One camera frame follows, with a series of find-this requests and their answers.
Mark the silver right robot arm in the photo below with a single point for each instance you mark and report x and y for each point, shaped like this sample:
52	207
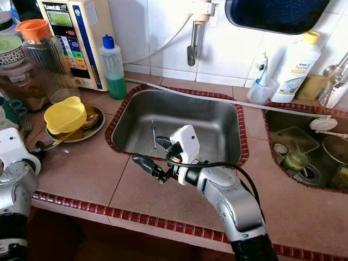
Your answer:
234	206

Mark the green cup with white bunny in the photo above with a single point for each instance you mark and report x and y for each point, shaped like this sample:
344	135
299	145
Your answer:
13	109

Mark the maroon kitchen counter cabinet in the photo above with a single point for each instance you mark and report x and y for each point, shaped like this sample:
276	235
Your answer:
114	239

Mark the metal fork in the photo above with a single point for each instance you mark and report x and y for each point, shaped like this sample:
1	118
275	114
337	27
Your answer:
26	126

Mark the patterned bowl with green lid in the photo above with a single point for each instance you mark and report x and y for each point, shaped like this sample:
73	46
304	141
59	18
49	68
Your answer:
11	46

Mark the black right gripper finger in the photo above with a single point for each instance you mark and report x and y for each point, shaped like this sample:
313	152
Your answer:
163	142
145	163

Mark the clear pitcher with orange lid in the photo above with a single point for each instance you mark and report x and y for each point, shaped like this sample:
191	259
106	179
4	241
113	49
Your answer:
49	70

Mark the yellow plastic bear bowl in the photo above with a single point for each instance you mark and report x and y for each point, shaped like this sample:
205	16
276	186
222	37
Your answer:
65	116

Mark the steel pot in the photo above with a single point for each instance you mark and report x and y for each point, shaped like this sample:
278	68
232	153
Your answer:
337	149

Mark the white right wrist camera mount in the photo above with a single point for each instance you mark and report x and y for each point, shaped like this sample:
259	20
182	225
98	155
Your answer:
185	142

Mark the small drinking glass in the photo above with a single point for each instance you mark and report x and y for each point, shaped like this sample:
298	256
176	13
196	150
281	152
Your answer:
297	161

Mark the dark blue plastic tray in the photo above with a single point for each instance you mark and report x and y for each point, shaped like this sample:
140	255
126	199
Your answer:
277	13

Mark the cream water ionizer machine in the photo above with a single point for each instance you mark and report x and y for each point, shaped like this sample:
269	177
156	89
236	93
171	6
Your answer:
92	32

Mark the green dish soap bottle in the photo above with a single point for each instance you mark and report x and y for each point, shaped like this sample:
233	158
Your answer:
115	87

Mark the glass jar with brown contents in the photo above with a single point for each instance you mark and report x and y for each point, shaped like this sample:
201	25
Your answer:
22	92

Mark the black appliance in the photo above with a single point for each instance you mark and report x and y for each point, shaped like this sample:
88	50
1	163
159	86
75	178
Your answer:
27	10

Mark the shallow steel plate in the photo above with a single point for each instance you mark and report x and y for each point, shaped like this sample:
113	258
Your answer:
97	128

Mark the white green child utensil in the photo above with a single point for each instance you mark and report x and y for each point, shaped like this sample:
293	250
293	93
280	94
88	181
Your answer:
153	133

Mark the clear square container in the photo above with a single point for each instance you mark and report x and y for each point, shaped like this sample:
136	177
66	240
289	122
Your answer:
293	138

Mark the clear plastic cup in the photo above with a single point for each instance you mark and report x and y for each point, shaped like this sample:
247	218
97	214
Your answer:
260	95

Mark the white blue tube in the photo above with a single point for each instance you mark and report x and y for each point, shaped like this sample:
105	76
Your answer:
262	68

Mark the white detergent bottle yellow cap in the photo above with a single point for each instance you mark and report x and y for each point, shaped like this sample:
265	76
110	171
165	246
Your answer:
296	65

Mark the chrome faucet with white fitting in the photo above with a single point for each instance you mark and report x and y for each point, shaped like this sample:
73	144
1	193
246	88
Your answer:
192	49

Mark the stainless steel sink basin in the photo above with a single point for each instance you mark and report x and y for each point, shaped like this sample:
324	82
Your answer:
274	120
206	111

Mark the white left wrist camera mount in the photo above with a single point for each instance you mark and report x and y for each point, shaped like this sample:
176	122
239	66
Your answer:
13	147

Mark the long steel ladle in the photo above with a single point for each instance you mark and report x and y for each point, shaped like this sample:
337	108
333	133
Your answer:
330	70

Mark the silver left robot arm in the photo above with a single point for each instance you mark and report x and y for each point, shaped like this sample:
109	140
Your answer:
16	190

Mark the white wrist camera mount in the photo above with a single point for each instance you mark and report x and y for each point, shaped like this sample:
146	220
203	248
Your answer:
185	142
13	147

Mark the white sink strainer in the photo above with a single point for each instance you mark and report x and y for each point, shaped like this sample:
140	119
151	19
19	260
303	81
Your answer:
322	125

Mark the clear utensil holder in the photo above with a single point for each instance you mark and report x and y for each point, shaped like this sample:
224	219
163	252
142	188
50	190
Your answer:
337	100

